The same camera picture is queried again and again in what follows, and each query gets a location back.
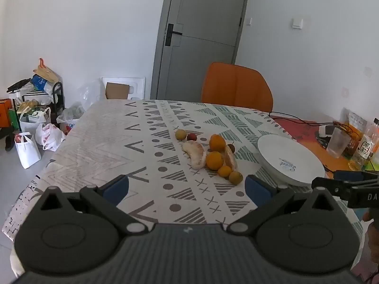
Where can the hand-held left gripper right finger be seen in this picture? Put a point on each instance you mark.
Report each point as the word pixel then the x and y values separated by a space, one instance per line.
pixel 257 190

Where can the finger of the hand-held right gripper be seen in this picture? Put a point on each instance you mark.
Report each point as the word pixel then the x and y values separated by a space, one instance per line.
pixel 355 176
pixel 328 185

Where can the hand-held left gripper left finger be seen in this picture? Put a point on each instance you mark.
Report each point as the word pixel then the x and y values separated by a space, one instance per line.
pixel 117 188

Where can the orange-fleshed pomelo segment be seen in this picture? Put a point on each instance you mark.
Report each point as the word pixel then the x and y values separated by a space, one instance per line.
pixel 230 157

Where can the white plate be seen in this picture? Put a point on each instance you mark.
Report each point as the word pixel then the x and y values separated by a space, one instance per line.
pixel 284 153

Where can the large orange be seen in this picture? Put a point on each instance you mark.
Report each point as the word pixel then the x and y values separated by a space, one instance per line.
pixel 214 160
pixel 217 142

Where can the person's right hand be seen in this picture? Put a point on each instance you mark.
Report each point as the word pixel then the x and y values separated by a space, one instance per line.
pixel 373 242

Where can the brown round longan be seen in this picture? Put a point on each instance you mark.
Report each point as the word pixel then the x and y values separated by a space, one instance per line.
pixel 236 177
pixel 180 134

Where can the yellow drink bottle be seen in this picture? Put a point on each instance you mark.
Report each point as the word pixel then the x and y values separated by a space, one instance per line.
pixel 362 151

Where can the clear plastic cup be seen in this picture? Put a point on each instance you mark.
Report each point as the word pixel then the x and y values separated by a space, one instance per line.
pixel 338 143

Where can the small orange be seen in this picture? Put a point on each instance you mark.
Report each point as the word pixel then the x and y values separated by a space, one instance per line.
pixel 224 171

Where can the white patterned tablecloth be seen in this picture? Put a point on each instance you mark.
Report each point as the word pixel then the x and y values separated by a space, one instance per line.
pixel 118 142

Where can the small dark red lychee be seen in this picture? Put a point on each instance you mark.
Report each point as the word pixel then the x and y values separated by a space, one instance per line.
pixel 231 147

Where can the brown snack bag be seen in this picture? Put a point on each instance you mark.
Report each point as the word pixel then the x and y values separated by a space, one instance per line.
pixel 355 121

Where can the curved pale pomelo segment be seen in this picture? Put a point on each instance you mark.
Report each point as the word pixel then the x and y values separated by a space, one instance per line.
pixel 194 155

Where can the crumpled clear plastic bag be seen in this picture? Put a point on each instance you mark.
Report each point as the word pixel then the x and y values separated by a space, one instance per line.
pixel 71 118

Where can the white bag with red print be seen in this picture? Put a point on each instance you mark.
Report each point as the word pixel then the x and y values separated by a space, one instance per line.
pixel 50 137

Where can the small red fruit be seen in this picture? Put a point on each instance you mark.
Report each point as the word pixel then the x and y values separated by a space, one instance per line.
pixel 192 137

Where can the plain white bag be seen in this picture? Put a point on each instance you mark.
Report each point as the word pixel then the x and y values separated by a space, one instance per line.
pixel 28 152

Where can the brown cardboard box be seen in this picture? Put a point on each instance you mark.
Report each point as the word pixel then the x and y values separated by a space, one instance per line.
pixel 117 91

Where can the black storage rack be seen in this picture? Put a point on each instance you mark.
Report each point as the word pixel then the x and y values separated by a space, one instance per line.
pixel 58 100

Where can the orange chair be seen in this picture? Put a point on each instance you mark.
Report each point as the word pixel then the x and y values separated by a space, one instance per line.
pixel 237 85

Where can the white tote bag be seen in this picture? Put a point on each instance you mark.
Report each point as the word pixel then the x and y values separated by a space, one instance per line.
pixel 31 122

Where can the blue white package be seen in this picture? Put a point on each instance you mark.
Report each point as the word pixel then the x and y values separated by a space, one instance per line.
pixel 41 82

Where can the orange box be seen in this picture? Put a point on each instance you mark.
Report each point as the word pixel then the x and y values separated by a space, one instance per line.
pixel 5 112

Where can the tan cardboard pieces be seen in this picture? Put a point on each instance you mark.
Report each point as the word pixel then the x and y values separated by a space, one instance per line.
pixel 46 72

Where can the black flat item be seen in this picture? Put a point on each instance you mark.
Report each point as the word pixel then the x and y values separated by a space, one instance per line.
pixel 19 84

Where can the grey door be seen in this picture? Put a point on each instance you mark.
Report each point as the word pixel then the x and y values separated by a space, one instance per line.
pixel 204 20

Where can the white wall socket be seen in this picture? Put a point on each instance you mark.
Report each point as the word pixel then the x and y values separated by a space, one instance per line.
pixel 367 71

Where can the white light switch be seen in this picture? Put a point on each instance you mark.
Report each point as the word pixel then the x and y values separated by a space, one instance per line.
pixel 297 23

